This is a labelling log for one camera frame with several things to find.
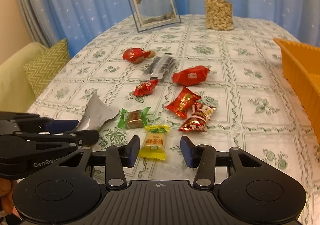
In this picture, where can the red white snack packet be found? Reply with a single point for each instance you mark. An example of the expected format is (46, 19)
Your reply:
(199, 118)

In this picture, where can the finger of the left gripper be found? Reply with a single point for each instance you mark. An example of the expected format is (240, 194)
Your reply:
(12, 122)
(80, 138)

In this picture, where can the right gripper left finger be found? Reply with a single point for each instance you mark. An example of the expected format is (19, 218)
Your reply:
(118, 157)

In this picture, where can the small red foil candy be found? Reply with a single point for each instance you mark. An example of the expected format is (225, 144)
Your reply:
(145, 88)

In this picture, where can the green floral tablecloth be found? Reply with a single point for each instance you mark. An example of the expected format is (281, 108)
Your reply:
(256, 108)

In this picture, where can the red wrapped candy large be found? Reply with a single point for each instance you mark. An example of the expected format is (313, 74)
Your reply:
(191, 76)

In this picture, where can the left hand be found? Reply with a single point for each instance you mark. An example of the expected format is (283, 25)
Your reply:
(6, 190)

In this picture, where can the clear black striped packet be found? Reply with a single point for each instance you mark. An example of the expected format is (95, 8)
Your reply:
(159, 68)

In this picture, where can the yellow-green sofa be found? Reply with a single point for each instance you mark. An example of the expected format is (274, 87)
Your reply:
(16, 94)

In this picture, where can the glass sand art frame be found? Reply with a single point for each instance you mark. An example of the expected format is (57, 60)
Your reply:
(150, 14)

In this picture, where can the red wrapper with brown candy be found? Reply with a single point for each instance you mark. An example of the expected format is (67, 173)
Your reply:
(137, 55)

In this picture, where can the cashew jar gold lid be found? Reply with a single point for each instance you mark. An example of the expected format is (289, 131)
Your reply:
(218, 14)

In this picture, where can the green wrapped brown candy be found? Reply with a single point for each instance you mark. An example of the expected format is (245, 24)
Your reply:
(133, 119)

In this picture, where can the green zigzag cushion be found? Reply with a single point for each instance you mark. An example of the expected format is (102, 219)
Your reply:
(43, 69)

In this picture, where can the orange plastic tray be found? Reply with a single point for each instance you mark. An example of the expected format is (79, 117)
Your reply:
(300, 64)

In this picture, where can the yellow wrapped candy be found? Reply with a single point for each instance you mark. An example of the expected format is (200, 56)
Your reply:
(154, 143)

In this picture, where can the silver torn foil wrapper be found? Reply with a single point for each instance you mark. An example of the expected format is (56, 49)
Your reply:
(96, 114)

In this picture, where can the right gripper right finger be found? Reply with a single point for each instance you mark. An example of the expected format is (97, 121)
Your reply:
(201, 157)

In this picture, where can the red gold snack packet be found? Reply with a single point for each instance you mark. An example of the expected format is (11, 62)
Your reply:
(183, 102)

